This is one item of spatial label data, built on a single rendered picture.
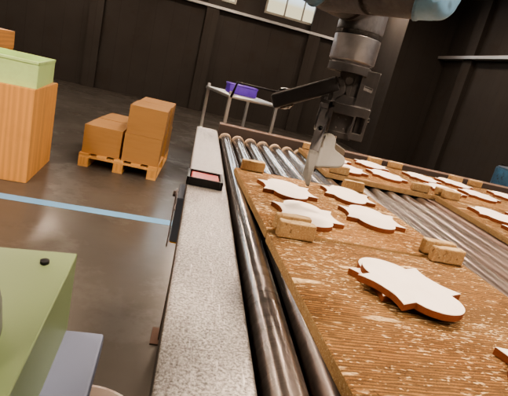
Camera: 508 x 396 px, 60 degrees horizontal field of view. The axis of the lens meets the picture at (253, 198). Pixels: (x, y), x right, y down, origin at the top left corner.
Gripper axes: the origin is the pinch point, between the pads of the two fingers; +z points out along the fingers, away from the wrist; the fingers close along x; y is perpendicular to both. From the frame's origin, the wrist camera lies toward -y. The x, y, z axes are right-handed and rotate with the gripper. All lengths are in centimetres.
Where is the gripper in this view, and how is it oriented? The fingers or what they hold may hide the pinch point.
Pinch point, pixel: (306, 177)
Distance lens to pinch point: 77.8
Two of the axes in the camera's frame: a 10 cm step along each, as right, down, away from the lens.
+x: 2.0, -2.1, 9.6
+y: 9.5, 2.7, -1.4
